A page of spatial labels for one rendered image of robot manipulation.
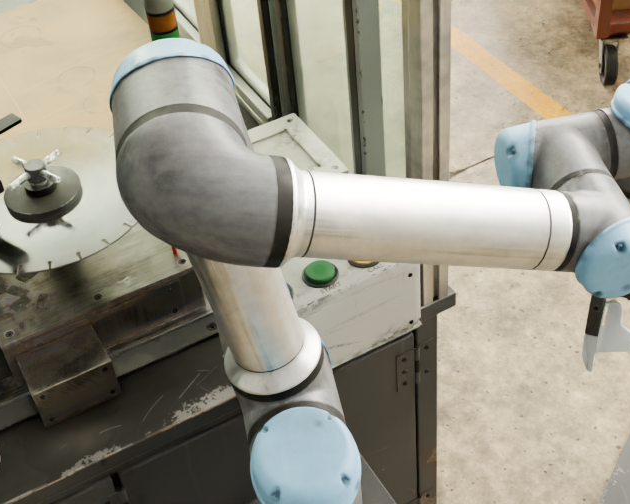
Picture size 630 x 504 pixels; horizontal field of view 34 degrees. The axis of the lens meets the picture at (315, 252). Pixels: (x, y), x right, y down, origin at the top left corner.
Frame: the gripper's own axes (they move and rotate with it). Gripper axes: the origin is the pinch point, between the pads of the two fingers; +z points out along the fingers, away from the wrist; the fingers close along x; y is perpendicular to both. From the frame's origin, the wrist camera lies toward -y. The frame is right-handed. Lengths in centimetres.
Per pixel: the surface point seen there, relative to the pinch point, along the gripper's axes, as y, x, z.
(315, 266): -37.6, -0.2, 0.3
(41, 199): -78, -4, -5
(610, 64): -23, 184, 81
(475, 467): -23, 37, 91
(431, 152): -25.2, 12.8, -12.3
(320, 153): -47, 24, 1
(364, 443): -34, 4, 44
